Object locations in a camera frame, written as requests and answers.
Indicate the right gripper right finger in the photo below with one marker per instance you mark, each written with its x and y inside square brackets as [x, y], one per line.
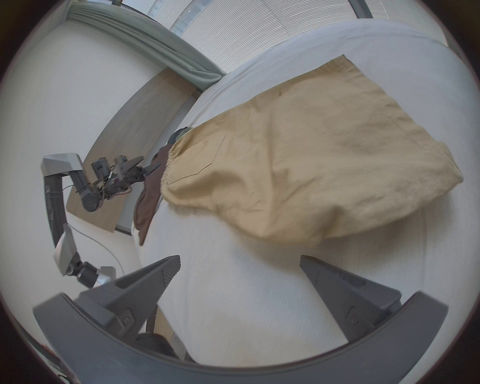
[345, 296]

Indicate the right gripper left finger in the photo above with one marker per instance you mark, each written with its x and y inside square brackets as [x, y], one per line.
[135, 296]

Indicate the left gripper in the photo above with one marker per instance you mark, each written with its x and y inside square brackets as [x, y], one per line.
[125, 176]

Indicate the tan shorts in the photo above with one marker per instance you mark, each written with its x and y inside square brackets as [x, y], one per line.
[318, 150]

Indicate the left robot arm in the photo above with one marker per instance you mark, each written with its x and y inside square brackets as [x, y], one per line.
[62, 163]

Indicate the black garment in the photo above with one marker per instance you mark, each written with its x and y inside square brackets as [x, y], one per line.
[173, 138]

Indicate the brown shorts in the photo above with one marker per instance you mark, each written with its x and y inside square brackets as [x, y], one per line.
[148, 210]

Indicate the green garment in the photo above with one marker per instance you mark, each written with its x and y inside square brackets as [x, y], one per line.
[184, 133]

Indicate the grey-green curtain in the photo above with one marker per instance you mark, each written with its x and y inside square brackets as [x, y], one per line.
[150, 41]

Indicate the window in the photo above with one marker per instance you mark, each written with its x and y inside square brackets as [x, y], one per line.
[232, 22]

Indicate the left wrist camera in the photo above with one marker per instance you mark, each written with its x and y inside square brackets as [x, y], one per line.
[121, 161]

